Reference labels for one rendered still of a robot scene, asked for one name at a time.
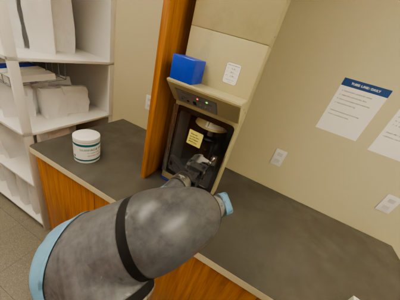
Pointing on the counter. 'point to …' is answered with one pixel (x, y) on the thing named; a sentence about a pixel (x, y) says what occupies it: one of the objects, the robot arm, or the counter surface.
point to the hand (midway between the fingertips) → (199, 158)
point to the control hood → (202, 91)
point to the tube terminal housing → (215, 41)
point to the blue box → (187, 69)
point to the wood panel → (161, 115)
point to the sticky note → (194, 138)
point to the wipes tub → (86, 146)
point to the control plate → (197, 101)
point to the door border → (170, 136)
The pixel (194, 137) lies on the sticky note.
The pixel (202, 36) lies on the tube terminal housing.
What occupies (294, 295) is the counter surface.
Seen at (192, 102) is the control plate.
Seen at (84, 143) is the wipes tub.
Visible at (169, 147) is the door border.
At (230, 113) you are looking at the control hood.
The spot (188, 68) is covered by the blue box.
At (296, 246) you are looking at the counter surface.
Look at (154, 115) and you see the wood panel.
